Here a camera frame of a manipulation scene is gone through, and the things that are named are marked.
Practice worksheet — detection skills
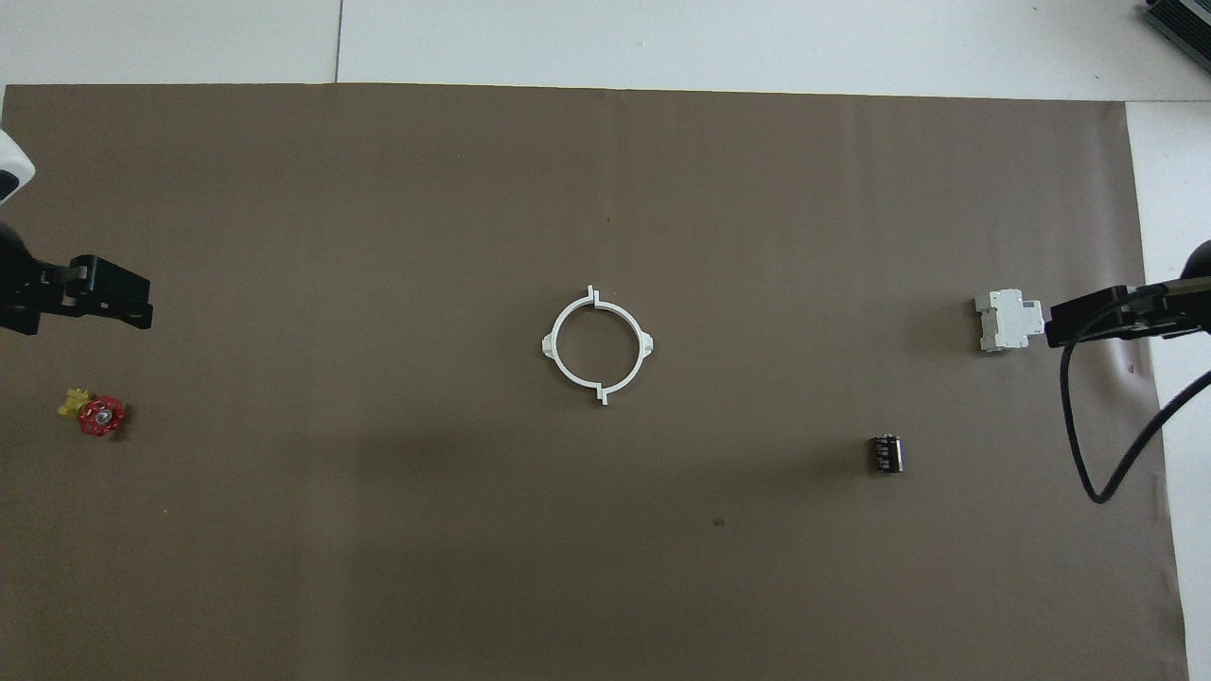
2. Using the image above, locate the brown paper table mat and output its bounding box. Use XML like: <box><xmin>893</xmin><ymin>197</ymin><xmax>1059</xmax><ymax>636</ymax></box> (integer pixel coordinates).
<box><xmin>0</xmin><ymin>83</ymin><xmax>1189</xmax><ymax>681</ymax></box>

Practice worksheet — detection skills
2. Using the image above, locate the red and yellow valve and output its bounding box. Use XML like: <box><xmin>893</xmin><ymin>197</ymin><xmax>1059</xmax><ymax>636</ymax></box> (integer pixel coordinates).
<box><xmin>59</xmin><ymin>386</ymin><xmax>128</xmax><ymax>438</ymax></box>

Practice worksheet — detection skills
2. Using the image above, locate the white half-ring pipe clamp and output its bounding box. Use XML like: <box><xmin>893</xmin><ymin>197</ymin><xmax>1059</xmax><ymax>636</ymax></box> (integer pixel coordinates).
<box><xmin>541</xmin><ymin>284</ymin><xmax>607</xmax><ymax>392</ymax></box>
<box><xmin>593</xmin><ymin>289</ymin><xmax>656</xmax><ymax>407</ymax></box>

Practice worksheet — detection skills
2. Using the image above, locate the white circuit breaker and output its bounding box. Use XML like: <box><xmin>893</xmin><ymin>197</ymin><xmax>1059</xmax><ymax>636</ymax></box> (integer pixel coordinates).
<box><xmin>974</xmin><ymin>288</ymin><xmax>1047</xmax><ymax>354</ymax></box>

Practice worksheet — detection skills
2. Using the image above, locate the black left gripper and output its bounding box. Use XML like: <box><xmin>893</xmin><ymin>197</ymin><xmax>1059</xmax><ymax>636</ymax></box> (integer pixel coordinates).
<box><xmin>0</xmin><ymin>222</ymin><xmax>154</xmax><ymax>338</ymax></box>

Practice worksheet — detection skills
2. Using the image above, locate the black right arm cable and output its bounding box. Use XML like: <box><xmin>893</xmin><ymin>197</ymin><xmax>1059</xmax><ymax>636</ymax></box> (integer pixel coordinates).
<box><xmin>1059</xmin><ymin>301</ymin><xmax>1211</xmax><ymax>505</ymax></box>

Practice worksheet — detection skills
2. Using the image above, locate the black ribbed device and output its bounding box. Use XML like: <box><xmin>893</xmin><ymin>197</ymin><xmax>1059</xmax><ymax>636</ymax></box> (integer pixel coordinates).
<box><xmin>1140</xmin><ymin>0</ymin><xmax>1211</xmax><ymax>48</ymax></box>

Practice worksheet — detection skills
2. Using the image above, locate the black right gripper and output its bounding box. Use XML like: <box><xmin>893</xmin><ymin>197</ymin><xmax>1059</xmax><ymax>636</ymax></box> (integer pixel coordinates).
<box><xmin>1046</xmin><ymin>241</ymin><xmax>1211</xmax><ymax>349</ymax></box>

